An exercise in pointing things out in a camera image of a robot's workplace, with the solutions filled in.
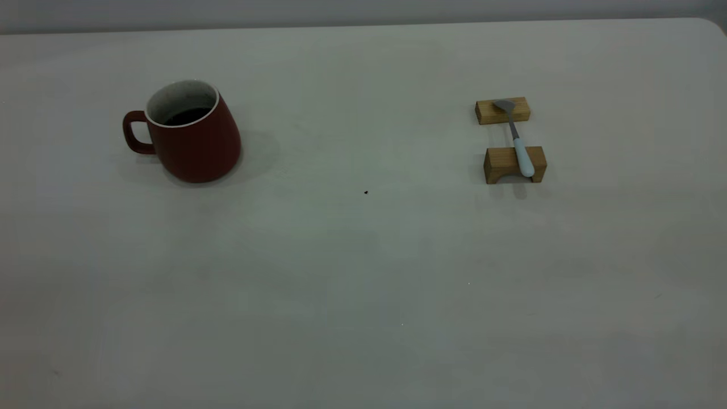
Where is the rectangular wooden block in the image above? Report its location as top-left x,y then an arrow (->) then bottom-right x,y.
475,97 -> 532,126

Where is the arched wooden block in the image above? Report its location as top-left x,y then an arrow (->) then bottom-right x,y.
484,146 -> 548,185

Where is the spoon with pale blue handle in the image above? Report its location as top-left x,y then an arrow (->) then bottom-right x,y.
492,99 -> 536,178

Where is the red ceramic mug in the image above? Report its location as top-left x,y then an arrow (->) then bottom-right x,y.
122,80 -> 242,184

